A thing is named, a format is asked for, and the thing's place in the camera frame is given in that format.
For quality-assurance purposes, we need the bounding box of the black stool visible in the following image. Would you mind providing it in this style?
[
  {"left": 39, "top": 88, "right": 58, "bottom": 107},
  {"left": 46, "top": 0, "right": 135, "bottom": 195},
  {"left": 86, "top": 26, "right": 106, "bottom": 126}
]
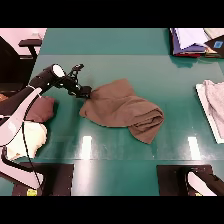
[{"left": 18, "top": 38, "right": 43, "bottom": 62}]

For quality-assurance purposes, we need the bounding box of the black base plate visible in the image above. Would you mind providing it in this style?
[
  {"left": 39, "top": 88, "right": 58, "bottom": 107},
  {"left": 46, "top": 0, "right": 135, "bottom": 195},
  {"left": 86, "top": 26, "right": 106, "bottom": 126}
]
[
  {"left": 12, "top": 162, "right": 75, "bottom": 197},
  {"left": 156, "top": 164, "right": 214, "bottom": 197}
]

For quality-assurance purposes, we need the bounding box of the white garment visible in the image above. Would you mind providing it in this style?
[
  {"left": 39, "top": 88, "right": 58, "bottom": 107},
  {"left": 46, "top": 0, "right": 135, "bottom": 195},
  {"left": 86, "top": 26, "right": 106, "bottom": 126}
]
[
  {"left": 174, "top": 27, "right": 210, "bottom": 48},
  {"left": 195, "top": 82, "right": 224, "bottom": 145}
]

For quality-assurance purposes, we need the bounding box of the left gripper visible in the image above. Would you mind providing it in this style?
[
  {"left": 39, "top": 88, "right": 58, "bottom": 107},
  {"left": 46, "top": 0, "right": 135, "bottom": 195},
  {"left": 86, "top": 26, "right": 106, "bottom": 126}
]
[{"left": 68, "top": 82, "right": 93, "bottom": 100}]

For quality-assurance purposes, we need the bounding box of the black garment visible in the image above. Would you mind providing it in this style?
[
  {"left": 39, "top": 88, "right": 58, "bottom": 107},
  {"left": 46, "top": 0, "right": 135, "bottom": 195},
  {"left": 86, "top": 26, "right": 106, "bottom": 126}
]
[{"left": 203, "top": 34, "right": 224, "bottom": 59}]

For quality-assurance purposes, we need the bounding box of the blue garment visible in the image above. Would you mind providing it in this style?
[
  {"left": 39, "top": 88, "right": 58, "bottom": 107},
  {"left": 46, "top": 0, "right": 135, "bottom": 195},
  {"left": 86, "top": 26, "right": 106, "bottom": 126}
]
[{"left": 170, "top": 27, "right": 208, "bottom": 56}]

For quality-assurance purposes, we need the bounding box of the cream garment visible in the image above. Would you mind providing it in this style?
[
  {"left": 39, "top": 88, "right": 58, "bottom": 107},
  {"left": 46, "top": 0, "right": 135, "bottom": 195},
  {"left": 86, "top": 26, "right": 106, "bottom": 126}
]
[{"left": 5, "top": 120, "right": 48, "bottom": 162}]

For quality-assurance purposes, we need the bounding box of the black cable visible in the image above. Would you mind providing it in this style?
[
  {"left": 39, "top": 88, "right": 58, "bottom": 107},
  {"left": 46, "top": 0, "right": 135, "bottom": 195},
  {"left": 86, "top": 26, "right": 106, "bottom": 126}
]
[{"left": 20, "top": 96, "right": 46, "bottom": 197}]

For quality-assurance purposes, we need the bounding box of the brown garment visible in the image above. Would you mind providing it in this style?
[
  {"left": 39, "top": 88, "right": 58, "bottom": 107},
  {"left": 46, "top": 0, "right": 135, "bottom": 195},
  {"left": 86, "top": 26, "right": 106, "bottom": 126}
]
[{"left": 79, "top": 78, "right": 165, "bottom": 145}]

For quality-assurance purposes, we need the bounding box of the maroon garment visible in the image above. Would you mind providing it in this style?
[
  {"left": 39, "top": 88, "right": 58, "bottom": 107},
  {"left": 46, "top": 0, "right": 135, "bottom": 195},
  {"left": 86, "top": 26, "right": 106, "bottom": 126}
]
[{"left": 25, "top": 95, "right": 56, "bottom": 124}]

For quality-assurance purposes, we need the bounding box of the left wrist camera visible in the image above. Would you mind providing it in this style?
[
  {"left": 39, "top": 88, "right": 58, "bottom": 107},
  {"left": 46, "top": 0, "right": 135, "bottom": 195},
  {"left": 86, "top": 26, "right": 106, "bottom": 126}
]
[{"left": 67, "top": 63, "right": 85, "bottom": 85}]

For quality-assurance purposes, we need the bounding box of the black chair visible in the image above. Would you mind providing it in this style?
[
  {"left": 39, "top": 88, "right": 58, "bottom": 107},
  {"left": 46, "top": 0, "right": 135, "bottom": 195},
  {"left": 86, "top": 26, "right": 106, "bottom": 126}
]
[{"left": 0, "top": 35, "right": 26, "bottom": 94}]

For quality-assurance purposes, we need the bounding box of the pale garment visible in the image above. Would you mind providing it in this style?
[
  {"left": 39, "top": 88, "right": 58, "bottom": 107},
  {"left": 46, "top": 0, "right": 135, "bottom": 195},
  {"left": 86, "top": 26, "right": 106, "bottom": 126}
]
[{"left": 203, "top": 27, "right": 224, "bottom": 40}]

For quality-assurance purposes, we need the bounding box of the red garment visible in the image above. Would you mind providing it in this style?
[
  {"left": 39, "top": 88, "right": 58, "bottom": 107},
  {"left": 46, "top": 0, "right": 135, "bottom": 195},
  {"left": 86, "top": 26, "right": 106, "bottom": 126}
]
[{"left": 174, "top": 52, "right": 202, "bottom": 59}]

